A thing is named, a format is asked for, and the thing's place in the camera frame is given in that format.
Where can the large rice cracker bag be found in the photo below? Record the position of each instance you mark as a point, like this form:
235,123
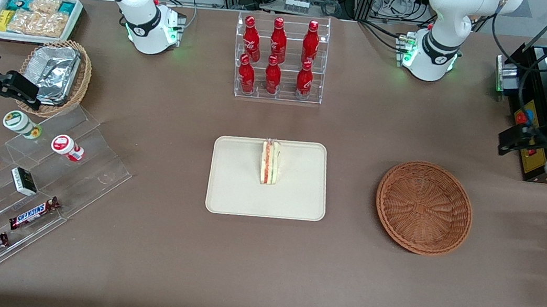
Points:
37,23

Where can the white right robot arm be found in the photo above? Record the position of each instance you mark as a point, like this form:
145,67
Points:
137,24

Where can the clear acrylic bottle rack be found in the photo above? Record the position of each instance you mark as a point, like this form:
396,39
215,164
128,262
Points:
275,98

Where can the clear acrylic stepped shelf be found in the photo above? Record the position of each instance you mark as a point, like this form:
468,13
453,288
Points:
93,161

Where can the red soda bottle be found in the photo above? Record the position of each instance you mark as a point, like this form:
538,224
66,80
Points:
272,79
246,78
311,42
304,83
251,39
278,40

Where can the teal snack pack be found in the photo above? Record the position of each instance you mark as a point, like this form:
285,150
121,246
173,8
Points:
66,8
17,3

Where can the silver foil tray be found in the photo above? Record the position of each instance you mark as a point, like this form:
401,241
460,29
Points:
57,72

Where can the brown round wicker basket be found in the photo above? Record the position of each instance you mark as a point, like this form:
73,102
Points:
425,208

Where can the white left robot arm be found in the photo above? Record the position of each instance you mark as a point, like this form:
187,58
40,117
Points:
442,17

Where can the small rice cracker bag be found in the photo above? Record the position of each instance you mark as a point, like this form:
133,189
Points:
44,5

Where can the light tan wicker basket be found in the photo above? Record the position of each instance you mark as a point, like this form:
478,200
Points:
84,76

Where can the red lid white cup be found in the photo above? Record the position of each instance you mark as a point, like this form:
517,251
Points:
63,145

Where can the small black box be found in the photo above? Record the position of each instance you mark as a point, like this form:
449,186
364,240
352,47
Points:
24,182

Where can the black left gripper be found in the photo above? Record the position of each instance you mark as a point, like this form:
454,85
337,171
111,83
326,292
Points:
536,134

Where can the beige rectangular tray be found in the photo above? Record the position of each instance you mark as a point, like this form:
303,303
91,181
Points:
237,186

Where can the triangular sandwich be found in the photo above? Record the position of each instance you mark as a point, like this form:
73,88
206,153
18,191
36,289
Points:
269,163

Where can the yellow snack bar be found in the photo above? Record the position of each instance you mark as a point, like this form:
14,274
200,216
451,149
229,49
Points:
3,20

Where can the green lid white cup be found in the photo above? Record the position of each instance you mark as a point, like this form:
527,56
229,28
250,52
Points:
17,121

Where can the white power strip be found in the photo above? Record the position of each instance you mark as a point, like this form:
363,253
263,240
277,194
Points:
296,5

